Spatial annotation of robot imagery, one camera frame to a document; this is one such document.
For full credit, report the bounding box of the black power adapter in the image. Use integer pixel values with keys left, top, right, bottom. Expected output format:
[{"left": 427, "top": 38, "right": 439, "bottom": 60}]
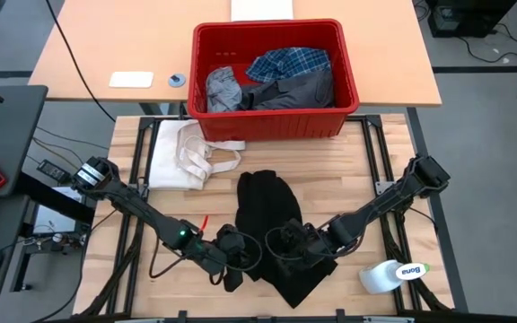
[{"left": 37, "top": 159, "right": 74, "bottom": 184}]

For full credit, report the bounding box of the blue plaid shirt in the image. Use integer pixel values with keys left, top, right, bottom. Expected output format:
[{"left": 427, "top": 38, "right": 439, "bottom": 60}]
[{"left": 245, "top": 47, "right": 332, "bottom": 84}]

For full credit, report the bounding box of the black garment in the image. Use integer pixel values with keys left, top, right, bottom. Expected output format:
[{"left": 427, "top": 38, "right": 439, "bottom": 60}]
[{"left": 234, "top": 169, "right": 338, "bottom": 310}]

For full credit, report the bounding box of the white canvas tote bag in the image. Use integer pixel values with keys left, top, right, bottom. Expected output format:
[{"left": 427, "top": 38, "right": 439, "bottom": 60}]
[{"left": 149, "top": 118, "right": 247, "bottom": 191}]

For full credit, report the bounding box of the black looped gripper cable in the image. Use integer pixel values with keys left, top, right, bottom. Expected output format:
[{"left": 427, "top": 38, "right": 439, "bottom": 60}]
[
  {"left": 229, "top": 231, "right": 263, "bottom": 273},
  {"left": 265, "top": 226, "right": 295, "bottom": 261}
]

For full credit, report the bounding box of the light grey garment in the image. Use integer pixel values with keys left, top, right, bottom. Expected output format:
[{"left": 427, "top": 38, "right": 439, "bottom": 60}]
[{"left": 205, "top": 65, "right": 244, "bottom": 113}]

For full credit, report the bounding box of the dark grey shirt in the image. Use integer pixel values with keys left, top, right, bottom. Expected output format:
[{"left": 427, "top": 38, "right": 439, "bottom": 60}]
[{"left": 240, "top": 69, "right": 335, "bottom": 111}]

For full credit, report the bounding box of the white paper sheet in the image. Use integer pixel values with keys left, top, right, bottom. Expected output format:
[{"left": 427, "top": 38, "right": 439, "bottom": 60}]
[{"left": 230, "top": 0, "right": 294, "bottom": 22}]

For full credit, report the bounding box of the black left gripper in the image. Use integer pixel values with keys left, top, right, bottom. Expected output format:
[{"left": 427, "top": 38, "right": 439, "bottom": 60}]
[{"left": 213, "top": 223, "right": 249, "bottom": 293}]

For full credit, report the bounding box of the white rectangular pad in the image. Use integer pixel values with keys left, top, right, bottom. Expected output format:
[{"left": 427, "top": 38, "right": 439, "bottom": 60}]
[{"left": 109, "top": 71, "right": 154, "bottom": 89}]

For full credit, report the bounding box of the long black cable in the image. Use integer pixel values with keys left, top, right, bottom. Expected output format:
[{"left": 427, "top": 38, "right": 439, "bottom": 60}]
[{"left": 45, "top": 0, "right": 117, "bottom": 123}]

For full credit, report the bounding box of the black metal table frame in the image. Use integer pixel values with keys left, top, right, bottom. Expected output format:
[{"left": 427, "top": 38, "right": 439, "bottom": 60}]
[{"left": 73, "top": 114, "right": 456, "bottom": 323}]

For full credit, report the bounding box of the red plastic laundry bin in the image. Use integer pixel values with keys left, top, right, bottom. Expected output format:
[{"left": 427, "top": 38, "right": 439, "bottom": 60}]
[{"left": 187, "top": 18, "right": 361, "bottom": 143}]

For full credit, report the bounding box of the light wood desk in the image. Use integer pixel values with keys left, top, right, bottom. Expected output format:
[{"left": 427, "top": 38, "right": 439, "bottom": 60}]
[{"left": 28, "top": 0, "right": 443, "bottom": 108}]

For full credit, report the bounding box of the black floor cable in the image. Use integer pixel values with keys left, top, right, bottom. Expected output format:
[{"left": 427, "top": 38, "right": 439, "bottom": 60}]
[{"left": 458, "top": 22, "right": 517, "bottom": 64}]

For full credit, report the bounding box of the white Bona bottle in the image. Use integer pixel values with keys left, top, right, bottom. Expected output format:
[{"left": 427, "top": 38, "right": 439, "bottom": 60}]
[{"left": 358, "top": 259, "right": 431, "bottom": 295}]

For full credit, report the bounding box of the black side desk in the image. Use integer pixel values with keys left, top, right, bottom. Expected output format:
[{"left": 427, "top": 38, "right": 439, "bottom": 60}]
[{"left": 0, "top": 84, "right": 96, "bottom": 307}]

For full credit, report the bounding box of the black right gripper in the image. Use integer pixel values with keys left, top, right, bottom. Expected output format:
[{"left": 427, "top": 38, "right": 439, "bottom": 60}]
[{"left": 278, "top": 218, "right": 331, "bottom": 266}]

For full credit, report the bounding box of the black computer tower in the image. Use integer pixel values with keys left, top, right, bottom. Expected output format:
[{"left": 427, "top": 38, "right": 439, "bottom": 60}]
[{"left": 426, "top": 0, "right": 517, "bottom": 39}]

